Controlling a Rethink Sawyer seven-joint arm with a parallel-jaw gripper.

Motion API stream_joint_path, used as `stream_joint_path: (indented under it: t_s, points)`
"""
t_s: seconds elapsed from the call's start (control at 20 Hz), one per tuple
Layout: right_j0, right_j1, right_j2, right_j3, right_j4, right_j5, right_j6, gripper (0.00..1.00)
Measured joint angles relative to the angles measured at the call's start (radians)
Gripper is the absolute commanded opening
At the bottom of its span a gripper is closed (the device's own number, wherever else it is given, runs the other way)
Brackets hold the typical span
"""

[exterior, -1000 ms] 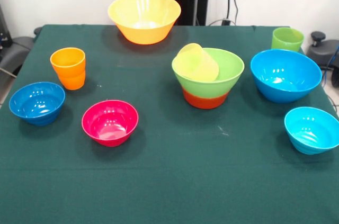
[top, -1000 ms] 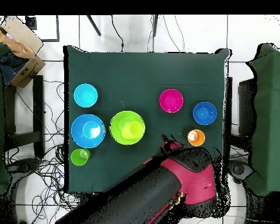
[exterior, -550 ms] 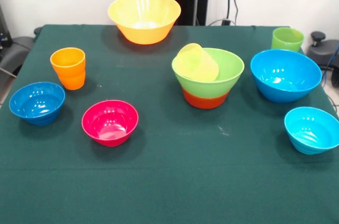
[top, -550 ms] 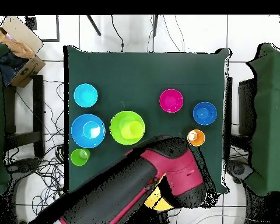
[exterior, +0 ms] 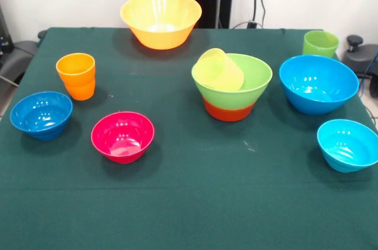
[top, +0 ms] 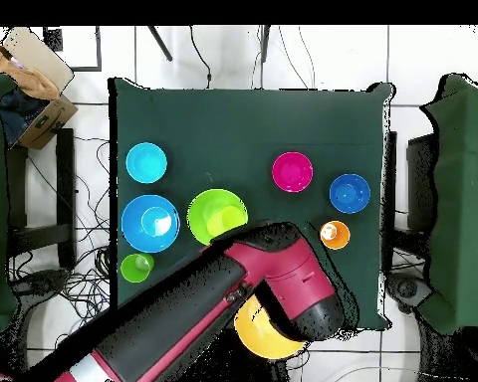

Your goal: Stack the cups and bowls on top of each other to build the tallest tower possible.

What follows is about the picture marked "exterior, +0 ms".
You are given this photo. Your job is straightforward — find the small dark blue bowl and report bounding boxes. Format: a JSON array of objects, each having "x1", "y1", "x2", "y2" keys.
[{"x1": 9, "y1": 90, "x2": 74, "y2": 141}]

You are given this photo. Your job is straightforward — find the large yellow-orange bowl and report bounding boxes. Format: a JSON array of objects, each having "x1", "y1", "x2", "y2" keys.
[{"x1": 119, "y1": 0, "x2": 203, "y2": 51}]

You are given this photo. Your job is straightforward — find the small light blue bowl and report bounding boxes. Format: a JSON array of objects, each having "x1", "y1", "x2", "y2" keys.
[{"x1": 317, "y1": 118, "x2": 378, "y2": 174}]

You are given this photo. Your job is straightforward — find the grey chair base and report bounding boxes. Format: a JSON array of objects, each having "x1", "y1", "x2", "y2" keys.
[{"x1": 0, "y1": 40, "x2": 40, "y2": 85}]

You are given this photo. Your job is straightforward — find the green bowl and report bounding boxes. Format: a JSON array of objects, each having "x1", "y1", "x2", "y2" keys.
[{"x1": 191, "y1": 53, "x2": 273, "y2": 111}]

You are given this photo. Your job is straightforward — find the green cup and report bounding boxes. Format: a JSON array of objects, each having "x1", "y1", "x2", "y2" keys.
[{"x1": 302, "y1": 30, "x2": 340, "y2": 59}]

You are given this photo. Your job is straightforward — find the red-orange bowl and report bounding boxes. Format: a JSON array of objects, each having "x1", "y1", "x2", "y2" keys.
[{"x1": 203, "y1": 98, "x2": 256, "y2": 123}]

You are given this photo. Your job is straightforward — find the black chair base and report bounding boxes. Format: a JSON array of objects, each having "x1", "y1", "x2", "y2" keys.
[{"x1": 341, "y1": 34, "x2": 378, "y2": 99}]

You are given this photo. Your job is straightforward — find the pink bowl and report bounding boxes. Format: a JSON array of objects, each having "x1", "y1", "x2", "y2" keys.
[{"x1": 90, "y1": 111, "x2": 155, "y2": 164}]

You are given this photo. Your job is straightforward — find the orange cup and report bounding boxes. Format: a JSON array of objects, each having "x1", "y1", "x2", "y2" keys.
[{"x1": 56, "y1": 53, "x2": 96, "y2": 102}]

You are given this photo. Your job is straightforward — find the dark green tablecloth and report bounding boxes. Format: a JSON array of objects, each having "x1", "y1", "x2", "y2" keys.
[{"x1": 0, "y1": 27, "x2": 378, "y2": 250}]

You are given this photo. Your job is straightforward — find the large blue bowl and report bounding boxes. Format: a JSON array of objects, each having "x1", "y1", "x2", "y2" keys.
[{"x1": 279, "y1": 54, "x2": 360, "y2": 116}]

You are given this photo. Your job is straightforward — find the yellow cup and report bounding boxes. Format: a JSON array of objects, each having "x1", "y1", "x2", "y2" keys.
[{"x1": 194, "y1": 47, "x2": 245, "y2": 91}]

